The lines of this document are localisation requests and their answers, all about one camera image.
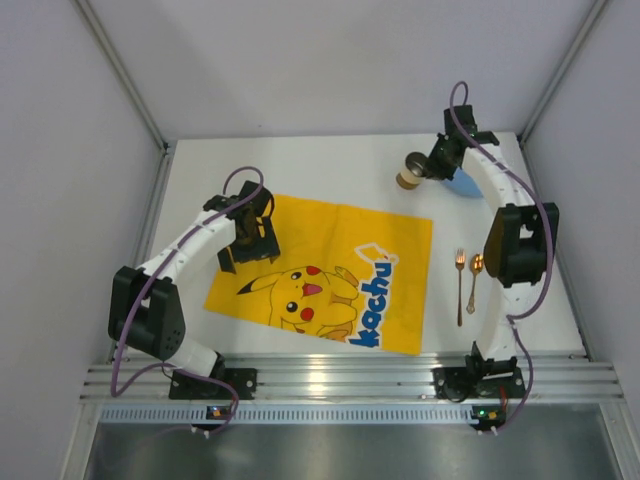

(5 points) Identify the blue plastic plate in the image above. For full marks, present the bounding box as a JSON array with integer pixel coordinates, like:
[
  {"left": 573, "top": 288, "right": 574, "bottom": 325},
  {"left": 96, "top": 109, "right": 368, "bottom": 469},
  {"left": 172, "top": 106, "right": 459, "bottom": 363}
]
[{"left": 443, "top": 169, "right": 483, "bottom": 199}]

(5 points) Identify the aluminium mounting rail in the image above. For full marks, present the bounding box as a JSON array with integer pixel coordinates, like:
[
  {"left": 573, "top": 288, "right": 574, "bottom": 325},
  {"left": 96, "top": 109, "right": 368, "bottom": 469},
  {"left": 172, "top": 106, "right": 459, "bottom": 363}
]
[{"left": 79, "top": 351, "right": 625, "bottom": 401}]

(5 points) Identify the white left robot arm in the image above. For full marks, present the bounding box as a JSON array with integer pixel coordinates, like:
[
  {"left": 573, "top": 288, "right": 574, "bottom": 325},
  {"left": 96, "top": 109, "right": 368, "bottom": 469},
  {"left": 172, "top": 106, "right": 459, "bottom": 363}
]
[{"left": 108, "top": 180, "right": 280, "bottom": 387}]

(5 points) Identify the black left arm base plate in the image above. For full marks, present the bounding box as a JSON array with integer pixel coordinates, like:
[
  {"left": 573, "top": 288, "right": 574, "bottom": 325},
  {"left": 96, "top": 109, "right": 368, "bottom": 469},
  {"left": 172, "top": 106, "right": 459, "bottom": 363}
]
[{"left": 168, "top": 368, "right": 258, "bottom": 400}]

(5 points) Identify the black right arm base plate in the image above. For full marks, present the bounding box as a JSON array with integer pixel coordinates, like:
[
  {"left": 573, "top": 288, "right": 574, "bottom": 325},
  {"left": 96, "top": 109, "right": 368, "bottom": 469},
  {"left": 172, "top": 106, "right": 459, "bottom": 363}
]
[{"left": 433, "top": 367, "right": 525, "bottom": 403}]

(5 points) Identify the copper fork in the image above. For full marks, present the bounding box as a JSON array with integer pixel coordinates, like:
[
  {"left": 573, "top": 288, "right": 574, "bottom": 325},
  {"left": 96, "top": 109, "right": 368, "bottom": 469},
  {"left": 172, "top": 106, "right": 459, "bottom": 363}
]
[{"left": 455, "top": 248, "right": 466, "bottom": 327}]

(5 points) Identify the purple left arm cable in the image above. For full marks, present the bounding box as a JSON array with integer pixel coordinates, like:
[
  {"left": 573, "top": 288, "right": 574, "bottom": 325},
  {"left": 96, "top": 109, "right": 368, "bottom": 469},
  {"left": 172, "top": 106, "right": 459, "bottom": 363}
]
[{"left": 109, "top": 166, "right": 265, "bottom": 436}]

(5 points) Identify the perforated metal cable tray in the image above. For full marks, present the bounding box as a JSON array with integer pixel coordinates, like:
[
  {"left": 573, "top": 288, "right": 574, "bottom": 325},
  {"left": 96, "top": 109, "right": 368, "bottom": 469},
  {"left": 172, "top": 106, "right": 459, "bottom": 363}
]
[{"left": 100, "top": 404, "right": 501, "bottom": 425}]

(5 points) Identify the copper spoon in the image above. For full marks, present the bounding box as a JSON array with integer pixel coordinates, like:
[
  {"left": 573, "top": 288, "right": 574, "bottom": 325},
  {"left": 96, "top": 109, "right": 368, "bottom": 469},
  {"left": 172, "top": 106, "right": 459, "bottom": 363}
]
[{"left": 466, "top": 253, "right": 484, "bottom": 315}]

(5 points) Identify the steel cup with cork base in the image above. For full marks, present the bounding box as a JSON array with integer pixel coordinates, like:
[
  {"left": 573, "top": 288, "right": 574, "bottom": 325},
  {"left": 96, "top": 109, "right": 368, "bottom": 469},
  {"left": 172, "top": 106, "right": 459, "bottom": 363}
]
[{"left": 396, "top": 152, "right": 428, "bottom": 190}]

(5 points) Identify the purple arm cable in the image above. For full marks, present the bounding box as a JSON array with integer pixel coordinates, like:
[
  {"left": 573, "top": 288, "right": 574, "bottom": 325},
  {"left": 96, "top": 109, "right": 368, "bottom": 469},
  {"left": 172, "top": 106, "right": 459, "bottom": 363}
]
[
  {"left": 448, "top": 80, "right": 555, "bottom": 436},
  {"left": 109, "top": 166, "right": 265, "bottom": 436}
]

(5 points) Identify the yellow Pikachu cloth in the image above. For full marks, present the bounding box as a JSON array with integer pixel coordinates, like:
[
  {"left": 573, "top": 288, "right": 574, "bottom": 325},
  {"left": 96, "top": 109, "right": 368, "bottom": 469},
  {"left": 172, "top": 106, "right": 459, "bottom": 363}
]
[{"left": 204, "top": 195, "right": 434, "bottom": 355}]

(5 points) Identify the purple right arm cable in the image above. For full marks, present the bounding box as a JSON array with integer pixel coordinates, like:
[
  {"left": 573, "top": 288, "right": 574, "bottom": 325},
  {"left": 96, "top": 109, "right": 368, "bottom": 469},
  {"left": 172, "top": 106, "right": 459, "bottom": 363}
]
[{"left": 448, "top": 80, "right": 555, "bottom": 436}]

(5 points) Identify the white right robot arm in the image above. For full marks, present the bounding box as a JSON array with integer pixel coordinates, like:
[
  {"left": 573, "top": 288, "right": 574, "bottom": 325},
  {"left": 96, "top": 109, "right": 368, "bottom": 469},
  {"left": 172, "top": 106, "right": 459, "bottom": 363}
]
[{"left": 423, "top": 105, "right": 559, "bottom": 360}]

